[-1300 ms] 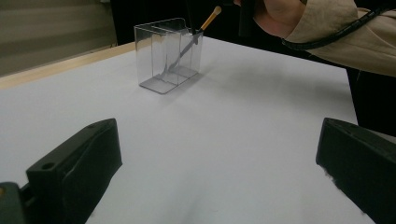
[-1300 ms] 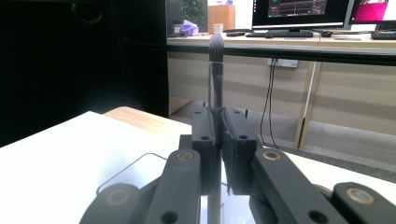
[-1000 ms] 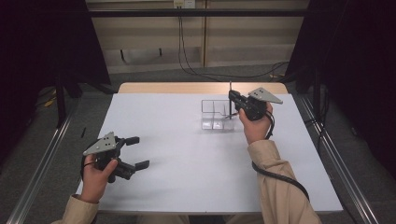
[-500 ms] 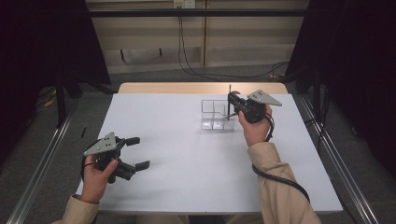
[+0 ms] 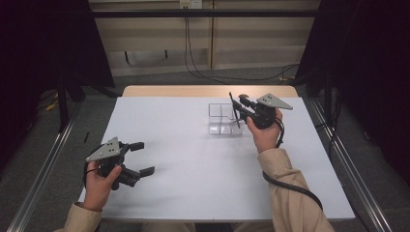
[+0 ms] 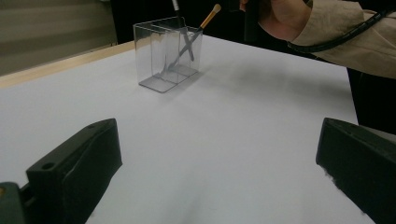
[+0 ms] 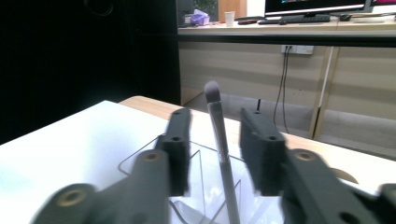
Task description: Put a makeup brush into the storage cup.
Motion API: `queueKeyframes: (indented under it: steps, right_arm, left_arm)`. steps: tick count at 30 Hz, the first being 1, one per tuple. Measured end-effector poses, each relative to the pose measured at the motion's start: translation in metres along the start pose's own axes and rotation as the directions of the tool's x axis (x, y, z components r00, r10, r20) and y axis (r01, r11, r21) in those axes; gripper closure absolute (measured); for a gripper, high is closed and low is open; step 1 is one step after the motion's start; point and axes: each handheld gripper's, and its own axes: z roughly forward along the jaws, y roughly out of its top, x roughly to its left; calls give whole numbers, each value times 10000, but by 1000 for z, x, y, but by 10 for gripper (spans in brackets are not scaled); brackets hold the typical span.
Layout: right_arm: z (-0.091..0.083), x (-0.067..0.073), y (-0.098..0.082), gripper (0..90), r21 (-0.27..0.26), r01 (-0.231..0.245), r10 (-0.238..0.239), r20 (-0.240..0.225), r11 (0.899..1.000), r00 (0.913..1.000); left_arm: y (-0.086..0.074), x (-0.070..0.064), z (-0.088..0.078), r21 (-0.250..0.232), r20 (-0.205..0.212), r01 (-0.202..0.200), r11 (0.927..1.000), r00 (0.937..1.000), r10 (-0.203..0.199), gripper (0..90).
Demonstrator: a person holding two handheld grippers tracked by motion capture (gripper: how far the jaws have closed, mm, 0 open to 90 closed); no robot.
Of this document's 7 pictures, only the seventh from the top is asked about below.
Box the light wooden desk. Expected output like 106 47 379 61
177 14 396 37

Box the black curtain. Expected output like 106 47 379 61
0 0 182 146

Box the black power cable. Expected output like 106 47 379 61
281 46 291 134
273 46 288 127

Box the white wall socket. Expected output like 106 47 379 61
280 45 315 56

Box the clear acrylic organizer box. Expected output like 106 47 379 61
117 133 283 224

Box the white paper cup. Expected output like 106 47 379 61
223 10 236 28

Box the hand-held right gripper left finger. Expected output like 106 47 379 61
154 106 193 198

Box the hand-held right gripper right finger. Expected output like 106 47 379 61
238 107 290 198

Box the black horizontal bar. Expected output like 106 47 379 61
177 33 396 49

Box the light wooden upright strip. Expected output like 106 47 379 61
307 46 341 141

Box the purple plastic bag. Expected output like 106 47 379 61
189 8 211 27

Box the black keyboard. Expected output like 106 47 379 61
257 14 332 25

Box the computer monitor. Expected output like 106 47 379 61
264 0 374 17

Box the white table board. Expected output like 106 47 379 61
0 100 396 224

